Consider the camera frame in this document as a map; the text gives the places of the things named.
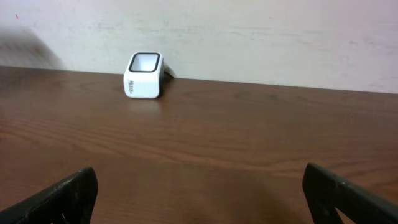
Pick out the white barcode scanner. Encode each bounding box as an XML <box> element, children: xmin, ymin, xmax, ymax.
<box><xmin>123</xmin><ymin>52</ymin><xmax>164</xmax><ymax>99</ymax></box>

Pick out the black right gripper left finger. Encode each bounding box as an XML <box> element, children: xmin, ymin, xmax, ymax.
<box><xmin>1</xmin><ymin>167</ymin><xmax>98</xmax><ymax>224</ymax></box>

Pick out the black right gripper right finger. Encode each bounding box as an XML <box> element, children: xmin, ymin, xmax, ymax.
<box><xmin>302</xmin><ymin>163</ymin><xmax>397</xmax><ymax>224</ymax></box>

